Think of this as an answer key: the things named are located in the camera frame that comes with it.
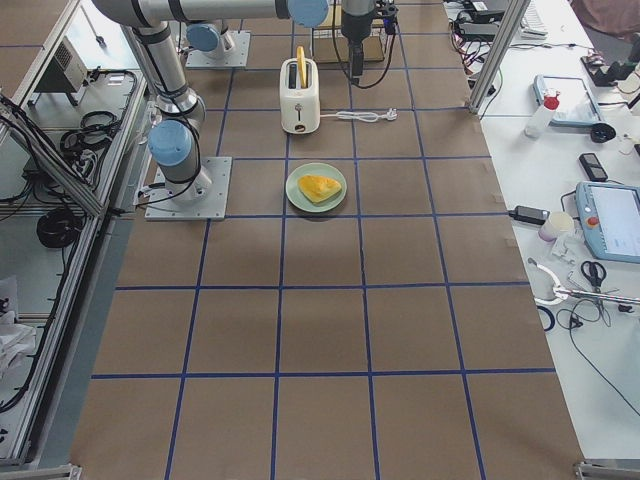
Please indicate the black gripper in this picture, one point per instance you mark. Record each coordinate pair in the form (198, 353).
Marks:
(355, 29)

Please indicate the cream white toaster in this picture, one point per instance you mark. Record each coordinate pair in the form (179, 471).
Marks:
(299, 107)

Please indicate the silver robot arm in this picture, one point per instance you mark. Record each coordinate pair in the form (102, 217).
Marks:
(259, 54)
(175, 142)

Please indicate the yellow toast slice in toaster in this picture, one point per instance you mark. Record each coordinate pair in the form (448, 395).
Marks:
(302, 66)

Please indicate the yellow triangular pastry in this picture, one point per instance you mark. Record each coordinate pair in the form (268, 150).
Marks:
(318, 188)

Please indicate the light green plate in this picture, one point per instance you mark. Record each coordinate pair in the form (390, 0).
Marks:
(297, 199)

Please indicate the clear bottle with red cap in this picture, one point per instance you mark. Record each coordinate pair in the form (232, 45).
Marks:
(541, 119)

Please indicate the blue teach pendant far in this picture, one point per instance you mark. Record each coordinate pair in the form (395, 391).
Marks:
(577, 105)

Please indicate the blue teach pendant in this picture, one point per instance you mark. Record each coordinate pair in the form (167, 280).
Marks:
(608, 214)
(577, 105)

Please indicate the black power adapter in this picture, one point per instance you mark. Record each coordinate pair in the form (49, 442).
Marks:
(529, 215)

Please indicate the black round cap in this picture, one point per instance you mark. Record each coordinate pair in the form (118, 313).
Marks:
(602, 132)

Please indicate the white paper cup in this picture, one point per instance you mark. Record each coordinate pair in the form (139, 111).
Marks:
(556, 224)

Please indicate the black handheld remote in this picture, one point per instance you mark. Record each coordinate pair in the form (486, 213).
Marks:
(592, 167)

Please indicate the grey control box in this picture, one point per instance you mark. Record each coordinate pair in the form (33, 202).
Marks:
(65, 74)

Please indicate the blue teach pendant near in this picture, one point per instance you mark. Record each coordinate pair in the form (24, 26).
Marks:
(608, 214)

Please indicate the black scissors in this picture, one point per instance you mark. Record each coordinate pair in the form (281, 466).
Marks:
(595, 273)

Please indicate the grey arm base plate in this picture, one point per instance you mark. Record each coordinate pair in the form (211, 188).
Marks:
(212, 49)
(204, 198)

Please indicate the aluminium frame post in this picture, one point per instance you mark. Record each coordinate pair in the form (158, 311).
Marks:
(509, 25)

